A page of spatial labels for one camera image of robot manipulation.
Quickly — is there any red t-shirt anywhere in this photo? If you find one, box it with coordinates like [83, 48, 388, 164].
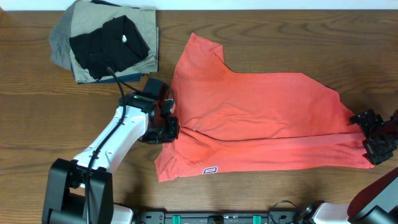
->
[155, 34, 371, 182]

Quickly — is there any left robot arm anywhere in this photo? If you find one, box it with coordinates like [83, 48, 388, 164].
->
[42, 78, 178, 224]

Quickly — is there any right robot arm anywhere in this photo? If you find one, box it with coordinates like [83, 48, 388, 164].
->
[294, 110, 397, 224]

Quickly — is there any navy folded garment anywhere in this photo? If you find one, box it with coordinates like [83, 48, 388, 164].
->
[71, 67, 144, 85]

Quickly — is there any black folded garment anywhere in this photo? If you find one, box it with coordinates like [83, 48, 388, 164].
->
[69, 16, 149, 80]

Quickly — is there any beige folded garment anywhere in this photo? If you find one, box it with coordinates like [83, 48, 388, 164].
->
[70, 1, 159, 77]

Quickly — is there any grey folded garment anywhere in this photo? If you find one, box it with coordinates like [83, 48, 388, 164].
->
[49, 1, 78, 70]

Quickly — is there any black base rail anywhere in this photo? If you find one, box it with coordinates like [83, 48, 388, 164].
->
[133, 209, 297, 224]

